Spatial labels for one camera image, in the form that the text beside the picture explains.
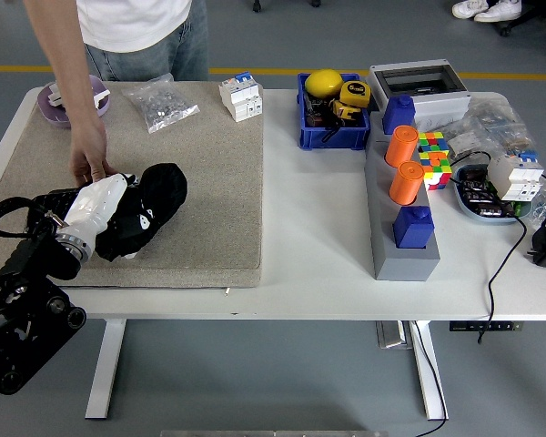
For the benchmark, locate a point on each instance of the white circuit breaker blue switch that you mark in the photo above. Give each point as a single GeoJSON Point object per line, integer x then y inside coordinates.
{"type": "Point", "coordinates": [512, 179]}
{"type": "Point", "coordinates": [239, 98]}

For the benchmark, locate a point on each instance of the dark brown electronic part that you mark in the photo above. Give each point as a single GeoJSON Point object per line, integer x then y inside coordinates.
{"type": "Point", "coordinates": [317, 114]}

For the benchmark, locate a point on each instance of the grey electrical enclosure box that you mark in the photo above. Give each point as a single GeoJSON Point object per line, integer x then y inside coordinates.
{"type": "Point", "coordinates": [441, 107]}

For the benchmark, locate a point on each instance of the dark brown packets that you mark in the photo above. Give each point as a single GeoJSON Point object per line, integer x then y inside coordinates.
{"type": "Point", "coordinates": [475, 191]}

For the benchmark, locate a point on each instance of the orange plastic cylinder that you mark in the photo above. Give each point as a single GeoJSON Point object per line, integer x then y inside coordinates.
{"type": "Point", "coordinates": [405, 184]}
{"type": "Point", "coordinates": [400, 148]}

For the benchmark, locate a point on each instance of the black table control panel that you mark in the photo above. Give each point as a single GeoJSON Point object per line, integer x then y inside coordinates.
{"type": "Point", "coordinates": [482, 326]}

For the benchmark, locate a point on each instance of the clear bag of screws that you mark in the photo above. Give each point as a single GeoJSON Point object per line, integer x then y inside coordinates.
{"type": "Point", "coordinates": [159, 102]}

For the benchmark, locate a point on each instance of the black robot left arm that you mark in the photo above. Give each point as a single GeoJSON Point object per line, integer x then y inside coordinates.
{"type": "Point", "coordinates": [27, 318]}

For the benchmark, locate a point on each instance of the blue plastic bin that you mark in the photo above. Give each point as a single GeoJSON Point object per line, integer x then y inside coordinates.
{"type": "Point", "coordinates": [332, 139]}

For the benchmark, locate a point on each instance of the yellow round ball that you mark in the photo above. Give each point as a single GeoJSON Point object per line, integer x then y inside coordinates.
{"type": "Point", "coordinates": [323, 82]}

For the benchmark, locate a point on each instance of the yellow black tape measure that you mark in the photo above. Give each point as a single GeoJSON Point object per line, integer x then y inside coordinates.
{"type": "Point", "coordinates": [352, 93]}

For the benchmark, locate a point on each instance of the black rag with white print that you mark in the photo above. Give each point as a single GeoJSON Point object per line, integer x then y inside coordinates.
{"type": "Point", "coordinates": [164, 186]}

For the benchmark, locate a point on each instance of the multicolour puzzle cube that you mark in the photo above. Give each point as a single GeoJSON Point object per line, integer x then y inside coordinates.
{"type": "Point", "coordinates": [434, 159]}

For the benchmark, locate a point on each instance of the black film-wrapped panel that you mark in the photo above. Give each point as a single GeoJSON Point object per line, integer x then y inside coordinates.
{"type": "Point", "coordinates": [57, 200]}

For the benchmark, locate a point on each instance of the person's right hand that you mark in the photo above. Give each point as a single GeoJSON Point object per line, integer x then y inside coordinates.
{"type": "Point", "coordinates": [88, 150]}

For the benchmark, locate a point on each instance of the blue plastic block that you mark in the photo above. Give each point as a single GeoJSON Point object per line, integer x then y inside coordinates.
{"type": "Point", "coordinates": [398, 116]}
{"type": "Point", "coordinates": [411, 230]}

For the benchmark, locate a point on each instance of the white plastic switch part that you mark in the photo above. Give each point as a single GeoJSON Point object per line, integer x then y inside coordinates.
{"type": "Point", "coordinates": [55, 96]}
{"type": "Point", "coordinates": [101, 100]}

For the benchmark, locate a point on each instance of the light blue bowl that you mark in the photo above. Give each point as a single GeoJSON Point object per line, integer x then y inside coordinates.
{"type": "Point", "coordinates": [491, 220]}

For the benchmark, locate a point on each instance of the white shoe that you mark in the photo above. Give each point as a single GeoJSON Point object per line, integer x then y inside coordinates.
{"type": "Point", "coordinates": [468, 8]}
{"type": "Point", "coordinates": [498, 11]}

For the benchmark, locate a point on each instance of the white table leg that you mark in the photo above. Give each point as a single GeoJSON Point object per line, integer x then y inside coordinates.
{"type": "Point", "coordinates": [107, 364]}
{"type": "Point", "coordinates": [425, 382]}

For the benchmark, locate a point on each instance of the small clear bag white parts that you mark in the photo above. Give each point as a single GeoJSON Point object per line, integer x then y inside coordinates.
{"type": "Point", "coordinates": [459, 145]}

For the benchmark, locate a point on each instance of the grey-brown mat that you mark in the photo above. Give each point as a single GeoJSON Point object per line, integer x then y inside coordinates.
{"type": "Point", "coordinates": [209, 182]}

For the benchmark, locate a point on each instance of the black office chair base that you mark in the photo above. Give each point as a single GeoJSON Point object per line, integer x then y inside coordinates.
{"type": "Point", "coordinates": [537, 13]}

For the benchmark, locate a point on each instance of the grey block holder base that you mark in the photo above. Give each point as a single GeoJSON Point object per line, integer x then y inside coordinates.
{"type": "Point", "coordinates": [405, 266]}

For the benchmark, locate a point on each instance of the large clear bag of parts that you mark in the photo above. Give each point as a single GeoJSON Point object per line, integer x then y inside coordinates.
{"type": "Point", "coordinates": [496, 118]}

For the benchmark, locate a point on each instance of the purple plastic tray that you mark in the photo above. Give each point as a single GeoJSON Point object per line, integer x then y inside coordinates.
{"type": "Point", "coordinates": [50, 114]}

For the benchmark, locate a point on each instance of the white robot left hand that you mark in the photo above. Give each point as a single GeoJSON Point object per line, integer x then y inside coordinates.
{"type": "Point", "coordinates": [95, 205]}

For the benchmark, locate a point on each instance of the person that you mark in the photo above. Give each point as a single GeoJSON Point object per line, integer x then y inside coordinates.
{"type": "Point", "coordinates": [136, 23]}

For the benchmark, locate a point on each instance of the person's right forearm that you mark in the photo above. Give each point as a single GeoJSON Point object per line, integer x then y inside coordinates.
{"type": "Point", "coordinates": [68, 77]}

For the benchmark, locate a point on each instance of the grey control box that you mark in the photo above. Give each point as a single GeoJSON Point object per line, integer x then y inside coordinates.
{"type": "Point", "coordinates": [391, 334]}

